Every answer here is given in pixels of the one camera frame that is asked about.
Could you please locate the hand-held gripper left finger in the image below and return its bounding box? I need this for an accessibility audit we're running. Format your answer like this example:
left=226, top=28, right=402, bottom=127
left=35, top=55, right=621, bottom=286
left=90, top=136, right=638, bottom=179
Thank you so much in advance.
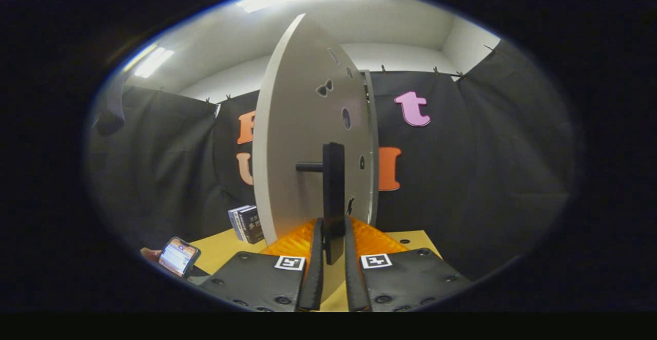
left=198, top=218, right=325, bottom=312

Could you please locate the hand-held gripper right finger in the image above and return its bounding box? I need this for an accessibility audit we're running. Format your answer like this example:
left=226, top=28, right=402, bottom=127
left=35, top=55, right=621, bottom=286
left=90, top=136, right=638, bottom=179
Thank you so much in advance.
left=344, top=216, right=472, bottom=312

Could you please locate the grey cabinet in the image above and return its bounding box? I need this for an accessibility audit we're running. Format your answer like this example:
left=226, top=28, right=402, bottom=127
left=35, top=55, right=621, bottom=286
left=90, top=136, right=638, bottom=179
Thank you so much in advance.
left=362, top=69, right=380, bottom=225

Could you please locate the smartphone with lit screen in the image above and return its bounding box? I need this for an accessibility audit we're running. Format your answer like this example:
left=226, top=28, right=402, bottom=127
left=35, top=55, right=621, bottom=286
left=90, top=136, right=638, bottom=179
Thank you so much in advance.
left=158, top=237, right=201, bottom=278

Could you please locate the white cabinet door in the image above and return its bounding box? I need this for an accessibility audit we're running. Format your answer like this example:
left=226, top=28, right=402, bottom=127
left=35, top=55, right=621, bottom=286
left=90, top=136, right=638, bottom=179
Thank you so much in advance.
left=253, top=13, right=372, bottom=245

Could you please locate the black backdrop cloth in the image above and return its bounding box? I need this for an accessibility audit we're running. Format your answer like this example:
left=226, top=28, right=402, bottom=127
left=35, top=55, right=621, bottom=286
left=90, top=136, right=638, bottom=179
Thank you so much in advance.
left=87, top=40, right=575, bottom=281

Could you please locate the black door handle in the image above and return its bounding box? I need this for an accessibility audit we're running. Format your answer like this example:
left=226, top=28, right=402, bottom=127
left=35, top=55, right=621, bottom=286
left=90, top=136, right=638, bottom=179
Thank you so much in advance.
left=296, top=142, right=345, bottom=266

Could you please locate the long ceiling light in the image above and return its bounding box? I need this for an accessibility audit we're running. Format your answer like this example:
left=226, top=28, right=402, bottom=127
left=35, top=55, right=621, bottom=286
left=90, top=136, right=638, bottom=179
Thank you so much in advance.
left=134, top=47, right=175, bottom=79

